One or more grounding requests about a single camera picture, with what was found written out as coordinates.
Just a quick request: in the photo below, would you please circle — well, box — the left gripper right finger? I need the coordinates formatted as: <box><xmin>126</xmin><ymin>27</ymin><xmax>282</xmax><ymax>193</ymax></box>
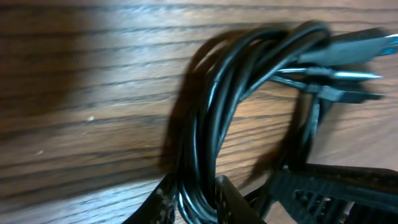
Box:
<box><xmin>215</xmin><ymin>175</ymin><xmax>264</xmax><ymax>224</ymax></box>

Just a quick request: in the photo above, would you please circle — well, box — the black cable bundle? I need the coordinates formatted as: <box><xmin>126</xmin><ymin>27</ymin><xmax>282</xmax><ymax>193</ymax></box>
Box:
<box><xmin>167</xmin><ymin>20</ymin><xmax>398</xmax><ymax>224</ymax></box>

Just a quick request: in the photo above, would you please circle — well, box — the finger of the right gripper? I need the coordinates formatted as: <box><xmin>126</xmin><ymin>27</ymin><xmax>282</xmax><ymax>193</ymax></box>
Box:
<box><xmin>244</xmin><ymin>164</ymin><xmax>397</xmax><ymax>224</ymax></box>

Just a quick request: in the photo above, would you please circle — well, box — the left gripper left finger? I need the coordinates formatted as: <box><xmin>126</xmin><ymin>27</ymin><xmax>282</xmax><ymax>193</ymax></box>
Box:
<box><xmin>123</xmin><ymin>174</ymin><xmax>177</xmax><ymax>224</ymax></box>

